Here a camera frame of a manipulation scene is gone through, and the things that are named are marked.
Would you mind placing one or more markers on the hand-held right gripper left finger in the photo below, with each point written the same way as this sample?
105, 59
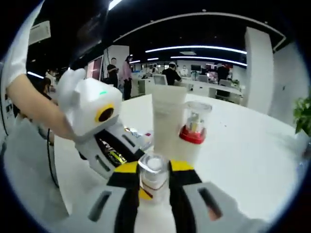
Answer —
126, 206

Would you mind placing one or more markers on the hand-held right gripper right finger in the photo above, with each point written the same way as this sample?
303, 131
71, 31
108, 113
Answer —
182, 206

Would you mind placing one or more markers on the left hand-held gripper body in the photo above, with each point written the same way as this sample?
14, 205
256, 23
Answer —
90, 102

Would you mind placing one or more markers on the white skincare sachet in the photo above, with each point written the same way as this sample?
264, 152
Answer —
133, 133

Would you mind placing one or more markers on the black green skincare sachet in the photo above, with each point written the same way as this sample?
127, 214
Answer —
114, 155

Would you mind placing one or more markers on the white skincare tube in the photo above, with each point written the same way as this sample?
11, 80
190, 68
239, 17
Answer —
167, 121

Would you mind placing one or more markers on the white red-collar skincare pump bottle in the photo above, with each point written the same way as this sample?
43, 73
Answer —
194, 134

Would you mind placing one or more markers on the pink screen monitor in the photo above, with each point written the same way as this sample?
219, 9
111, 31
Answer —
94, 70

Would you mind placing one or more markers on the white office chair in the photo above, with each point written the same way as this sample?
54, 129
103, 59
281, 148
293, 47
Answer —
160, 80

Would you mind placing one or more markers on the person's white shirt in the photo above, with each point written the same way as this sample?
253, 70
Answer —
17, 60

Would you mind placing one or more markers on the ceiling air conditioner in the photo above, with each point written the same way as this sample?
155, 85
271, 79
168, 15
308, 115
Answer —
40, 32

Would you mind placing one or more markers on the ceiling light strip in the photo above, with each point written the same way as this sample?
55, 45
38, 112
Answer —
114, 4
194, 46
206, 58

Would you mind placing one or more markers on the potted green plant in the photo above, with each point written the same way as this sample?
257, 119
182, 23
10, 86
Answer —
302, 114

